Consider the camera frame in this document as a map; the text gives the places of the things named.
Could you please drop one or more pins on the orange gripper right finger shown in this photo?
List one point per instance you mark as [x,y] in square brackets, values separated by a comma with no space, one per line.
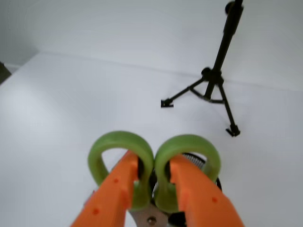
[203,203]

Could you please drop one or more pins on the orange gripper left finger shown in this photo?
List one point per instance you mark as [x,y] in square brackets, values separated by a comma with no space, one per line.
[108,205]

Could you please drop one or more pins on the green handled scissors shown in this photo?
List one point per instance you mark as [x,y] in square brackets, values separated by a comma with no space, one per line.
[153,194]

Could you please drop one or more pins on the black mesh pen holder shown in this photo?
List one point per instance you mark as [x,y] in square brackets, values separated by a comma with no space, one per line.
[178,219]

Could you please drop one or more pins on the black camera tripod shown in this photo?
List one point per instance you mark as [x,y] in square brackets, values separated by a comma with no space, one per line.
[210,86]

